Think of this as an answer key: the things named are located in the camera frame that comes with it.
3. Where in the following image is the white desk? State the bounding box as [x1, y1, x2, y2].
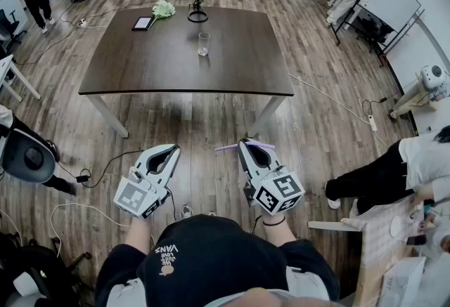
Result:
[0, 54, 41, 103]

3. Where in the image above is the clear drinking glass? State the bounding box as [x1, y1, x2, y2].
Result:
[198, 32, 212, 57]

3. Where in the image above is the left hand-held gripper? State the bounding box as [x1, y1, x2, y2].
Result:
[112, 143, 181, 221]

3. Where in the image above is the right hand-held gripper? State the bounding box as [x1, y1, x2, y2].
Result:
[237, 138, 306, 218]

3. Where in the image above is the black chair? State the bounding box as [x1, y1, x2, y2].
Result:
[0, 231, 96, 307]

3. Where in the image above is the black floor cable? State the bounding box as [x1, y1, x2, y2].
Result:
[56, 149, 146, 189]

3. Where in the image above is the person's left forearm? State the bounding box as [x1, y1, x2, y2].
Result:
[124, 215, 156, 258]

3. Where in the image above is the black hair tie wristband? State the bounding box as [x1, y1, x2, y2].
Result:
[262, 216, 286, 228]

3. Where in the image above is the person's black shirt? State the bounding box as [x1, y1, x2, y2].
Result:
[94, 214, 341, 307]

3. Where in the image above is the white head-worn camera device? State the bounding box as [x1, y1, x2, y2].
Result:
[420, 64, 450, 89]

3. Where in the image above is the purple straw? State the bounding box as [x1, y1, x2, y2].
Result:
[214, 141, 276, 152]

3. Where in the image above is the grey round chair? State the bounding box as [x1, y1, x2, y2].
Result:
[1, 129, 58, 185]

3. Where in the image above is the person's right forearm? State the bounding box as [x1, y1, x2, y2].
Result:
[262, 214, 300, 249]

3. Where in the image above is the white table leg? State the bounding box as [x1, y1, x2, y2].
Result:
[245, 96, 282, 138]
[87, 94, 129, 139]

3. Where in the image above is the looped white cable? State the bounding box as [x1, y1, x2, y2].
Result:
[50, 202, 131, 258]

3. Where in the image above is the white artificial flower bouquet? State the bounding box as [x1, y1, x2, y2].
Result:
[146, 0, 176, 31]

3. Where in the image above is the long white cable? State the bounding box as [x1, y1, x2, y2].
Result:
[288, 73, 390, 149]

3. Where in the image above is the whiteboard on black stand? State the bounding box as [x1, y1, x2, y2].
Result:
[330, 0, 426, 54]

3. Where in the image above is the patterned cloth covered table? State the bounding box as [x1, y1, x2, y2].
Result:
[308, 198, 435, 307]

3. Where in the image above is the black tablet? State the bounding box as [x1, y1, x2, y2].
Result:
[131, 16, 155, 32]

